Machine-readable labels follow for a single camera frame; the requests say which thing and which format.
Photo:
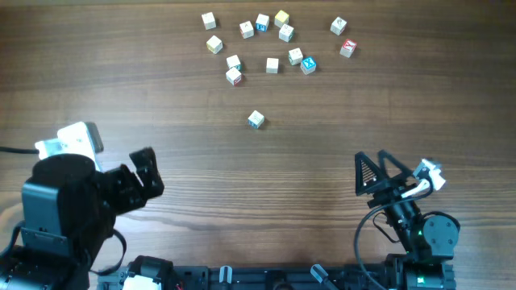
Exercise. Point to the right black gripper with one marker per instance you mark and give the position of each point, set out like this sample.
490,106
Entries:
385,192

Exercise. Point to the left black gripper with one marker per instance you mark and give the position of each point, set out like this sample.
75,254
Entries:
135,195

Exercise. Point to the wooden block blue Y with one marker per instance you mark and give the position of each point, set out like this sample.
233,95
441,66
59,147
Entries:
256,119

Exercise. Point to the blue X wooden block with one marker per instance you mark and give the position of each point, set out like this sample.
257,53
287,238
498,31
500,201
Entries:
308,65

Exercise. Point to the wooden block green picture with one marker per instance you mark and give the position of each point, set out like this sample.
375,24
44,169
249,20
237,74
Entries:
295,56

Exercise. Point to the plain wooden block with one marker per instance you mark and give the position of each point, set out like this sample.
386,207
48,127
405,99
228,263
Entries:
272,65

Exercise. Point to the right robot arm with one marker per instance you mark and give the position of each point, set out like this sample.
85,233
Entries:
428,239

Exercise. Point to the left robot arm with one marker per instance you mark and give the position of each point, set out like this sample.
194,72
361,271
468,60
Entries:
69,210

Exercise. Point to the wooden block red side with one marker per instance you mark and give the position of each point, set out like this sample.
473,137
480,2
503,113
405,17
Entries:
234,76

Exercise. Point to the wooden block teal side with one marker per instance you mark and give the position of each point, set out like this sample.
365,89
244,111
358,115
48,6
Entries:
234,62

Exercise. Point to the red top wooden block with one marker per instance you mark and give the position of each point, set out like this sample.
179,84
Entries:
348,47

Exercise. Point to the wooden block yellow side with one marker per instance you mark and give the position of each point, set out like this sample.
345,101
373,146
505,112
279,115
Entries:
214,44

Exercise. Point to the wooden block top left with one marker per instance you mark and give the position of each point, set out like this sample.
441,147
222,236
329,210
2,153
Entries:
209,20

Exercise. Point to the wooden block far right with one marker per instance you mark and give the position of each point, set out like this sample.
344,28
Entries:
338,25

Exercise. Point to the wooden block red letter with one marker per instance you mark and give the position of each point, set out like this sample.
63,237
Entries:
246,29

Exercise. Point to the wooden block green side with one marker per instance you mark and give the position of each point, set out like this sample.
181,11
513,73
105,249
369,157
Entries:
286,33

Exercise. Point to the wooden block blue side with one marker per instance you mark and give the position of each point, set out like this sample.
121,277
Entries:
262,22

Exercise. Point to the yellow top wooden block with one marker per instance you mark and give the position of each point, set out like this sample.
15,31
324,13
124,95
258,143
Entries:
281,18

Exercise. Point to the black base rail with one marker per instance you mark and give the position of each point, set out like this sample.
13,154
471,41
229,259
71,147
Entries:
147,272

